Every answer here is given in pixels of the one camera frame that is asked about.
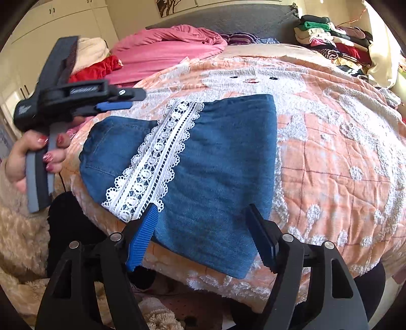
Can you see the peach tufted quilt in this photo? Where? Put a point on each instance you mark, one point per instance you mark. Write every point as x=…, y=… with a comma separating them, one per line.
x=333, y=158

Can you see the pile of folded clothes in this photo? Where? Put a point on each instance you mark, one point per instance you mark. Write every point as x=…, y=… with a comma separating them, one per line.
x=330, y=41

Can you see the purple striped cloth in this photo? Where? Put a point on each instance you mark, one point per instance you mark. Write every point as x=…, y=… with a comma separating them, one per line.
x=238, y=38

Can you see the red floral cloth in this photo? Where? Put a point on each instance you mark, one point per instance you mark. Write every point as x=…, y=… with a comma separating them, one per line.
x=101, y=68

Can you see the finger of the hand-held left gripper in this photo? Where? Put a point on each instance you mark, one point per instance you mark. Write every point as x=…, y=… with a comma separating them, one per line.
x=114, y=106
x=127, y=95

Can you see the pink blanket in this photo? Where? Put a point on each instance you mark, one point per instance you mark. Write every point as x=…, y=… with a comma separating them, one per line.
x=158, y=50

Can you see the cream wardrobe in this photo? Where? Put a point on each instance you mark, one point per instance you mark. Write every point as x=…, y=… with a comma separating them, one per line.
x=47, y=22

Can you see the grey padded headboard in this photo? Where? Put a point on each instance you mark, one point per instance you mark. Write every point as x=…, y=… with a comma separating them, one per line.
x=253, y=22

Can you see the blue floral cloth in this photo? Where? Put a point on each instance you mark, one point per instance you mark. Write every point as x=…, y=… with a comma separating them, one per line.
x=268, y=40

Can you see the cream curtain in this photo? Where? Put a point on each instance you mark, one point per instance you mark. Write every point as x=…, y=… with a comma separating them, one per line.
x=383, y=57

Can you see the tree branch wall painting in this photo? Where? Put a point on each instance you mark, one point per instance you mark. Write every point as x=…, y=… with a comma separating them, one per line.
x=174, y=6

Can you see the person's left hand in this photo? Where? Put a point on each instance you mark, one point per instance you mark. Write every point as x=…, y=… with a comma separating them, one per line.
x=19, y=158

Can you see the white striped cloth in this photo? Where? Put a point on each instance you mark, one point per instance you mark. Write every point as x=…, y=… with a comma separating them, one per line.
x=390, y=95

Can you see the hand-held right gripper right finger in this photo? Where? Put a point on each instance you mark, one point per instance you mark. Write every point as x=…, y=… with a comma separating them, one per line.
x=261, y=238

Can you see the white fluffy cloth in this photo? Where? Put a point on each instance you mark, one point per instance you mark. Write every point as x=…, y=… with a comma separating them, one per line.
x=92, y=47

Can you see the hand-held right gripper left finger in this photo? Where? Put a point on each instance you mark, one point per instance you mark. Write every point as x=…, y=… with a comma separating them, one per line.
x=142, y=241

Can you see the blue denim pants lace trim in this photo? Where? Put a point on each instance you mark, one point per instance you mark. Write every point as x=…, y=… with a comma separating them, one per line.
x=222, y=158

